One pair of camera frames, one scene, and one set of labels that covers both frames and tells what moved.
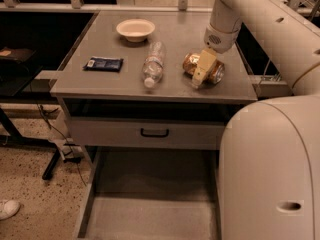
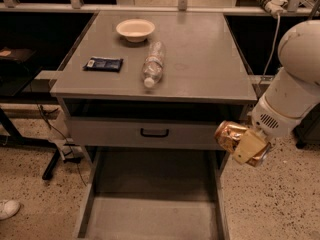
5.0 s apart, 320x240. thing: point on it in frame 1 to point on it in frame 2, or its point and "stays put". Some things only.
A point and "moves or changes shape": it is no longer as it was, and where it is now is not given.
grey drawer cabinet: (148, 141) stays put
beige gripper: (218, 41) to (268, 120)
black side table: (19, 66) stays put
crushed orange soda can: (216, 75) moves or changes shape
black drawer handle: (154, 134) stays put
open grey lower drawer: (153, 193) stays put
